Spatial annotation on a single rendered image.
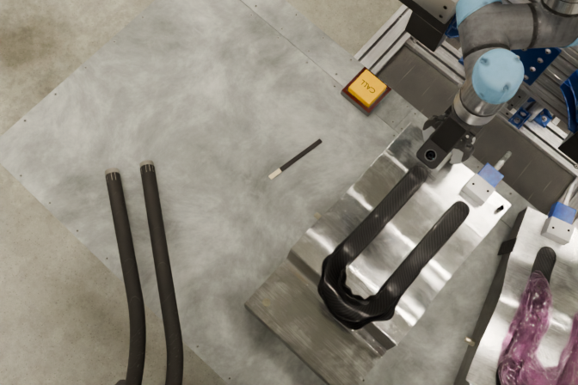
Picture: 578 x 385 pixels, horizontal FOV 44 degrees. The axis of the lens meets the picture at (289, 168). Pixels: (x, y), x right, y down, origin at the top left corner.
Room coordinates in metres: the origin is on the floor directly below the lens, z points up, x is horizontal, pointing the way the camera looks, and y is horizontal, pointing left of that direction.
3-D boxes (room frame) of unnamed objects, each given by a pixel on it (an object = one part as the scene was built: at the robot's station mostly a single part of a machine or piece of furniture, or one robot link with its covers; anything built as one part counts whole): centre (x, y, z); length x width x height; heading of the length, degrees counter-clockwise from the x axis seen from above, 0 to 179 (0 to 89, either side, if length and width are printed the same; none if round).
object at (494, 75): (0.53, -0.30, 1.20); 0.09 x 0.08 x 0.11; 13
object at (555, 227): (0.44, -0.57, 0.86); 0.13 x 0.05 x 0.05; 163
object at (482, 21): (0.62, -0.30, 1.20); 0.11 x 0.11 x 0.08; 13
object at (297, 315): (0.29, -0.20, 0.87); 0.50 x 0.26 x 0.14; 146
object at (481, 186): (0.48, -0.40, 0.89); 0.13 x 0.05 x 0.05; 146
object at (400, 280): (0.30, -0.22, 0.92); 0.35 x 0.16 x 0.09; 146
